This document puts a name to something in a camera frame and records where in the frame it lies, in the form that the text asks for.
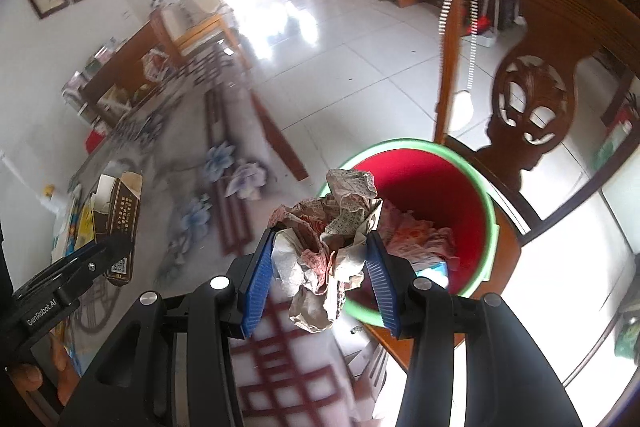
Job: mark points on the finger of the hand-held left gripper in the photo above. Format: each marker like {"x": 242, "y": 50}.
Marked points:
{"x": 95, "y": 259}

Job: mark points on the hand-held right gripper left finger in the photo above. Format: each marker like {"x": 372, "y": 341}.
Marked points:
{"x": 257, "y": 287}

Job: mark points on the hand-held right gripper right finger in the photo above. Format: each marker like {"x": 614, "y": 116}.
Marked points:
{"x": 382, "y": 287}

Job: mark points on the brown carton box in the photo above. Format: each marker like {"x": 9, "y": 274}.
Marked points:
{"x": 122, "y": 217}

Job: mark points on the printed paper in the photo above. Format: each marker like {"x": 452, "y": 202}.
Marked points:
{"x": 330, "y": 227}

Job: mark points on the red bucket green rim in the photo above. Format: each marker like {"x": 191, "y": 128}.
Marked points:
{"x": 430, "y": 182}

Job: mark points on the person's left hand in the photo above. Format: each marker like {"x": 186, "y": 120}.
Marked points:
{"x": 25, "y": 377}

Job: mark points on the clear bottle yellow cap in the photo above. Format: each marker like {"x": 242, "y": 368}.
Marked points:
{"x": 50, "y": 197}

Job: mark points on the red bag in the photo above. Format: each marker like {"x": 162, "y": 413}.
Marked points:
{"x": 94, "y": 141}

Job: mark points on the floral printed tablecloth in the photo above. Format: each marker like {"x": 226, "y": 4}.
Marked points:
{"x": 190, "y": 187}

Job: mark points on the wooden bench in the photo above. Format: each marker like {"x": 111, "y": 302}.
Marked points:
{"x": 130, "y": 57}

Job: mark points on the green white package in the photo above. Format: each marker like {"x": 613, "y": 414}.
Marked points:
{"x": 610, "y": 147}

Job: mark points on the red broom with dustpan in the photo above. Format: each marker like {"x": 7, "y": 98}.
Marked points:
{"x": 482, "y": 27}

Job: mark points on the carved wooden chair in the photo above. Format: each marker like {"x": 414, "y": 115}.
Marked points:
{"x": 530, "y": 7}

